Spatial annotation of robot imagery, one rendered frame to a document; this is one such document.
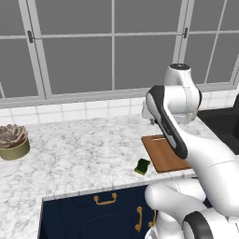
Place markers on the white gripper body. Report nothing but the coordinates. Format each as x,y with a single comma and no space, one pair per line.
146,112

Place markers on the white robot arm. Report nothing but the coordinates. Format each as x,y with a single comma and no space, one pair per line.
214,168

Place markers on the brown wooden cutting board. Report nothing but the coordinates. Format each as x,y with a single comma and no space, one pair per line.
163,155

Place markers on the green sponge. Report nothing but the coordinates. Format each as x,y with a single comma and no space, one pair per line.
143,166

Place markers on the black hob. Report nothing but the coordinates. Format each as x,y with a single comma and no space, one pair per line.
222,124

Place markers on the white framed window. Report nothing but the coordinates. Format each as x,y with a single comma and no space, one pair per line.
77,56

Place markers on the navy drawer front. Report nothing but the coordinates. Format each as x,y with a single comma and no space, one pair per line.
71,199

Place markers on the navy cupboard door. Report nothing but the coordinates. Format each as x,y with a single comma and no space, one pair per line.
87,224

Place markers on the succulent plant in olive pot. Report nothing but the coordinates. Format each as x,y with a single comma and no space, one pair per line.
13,143

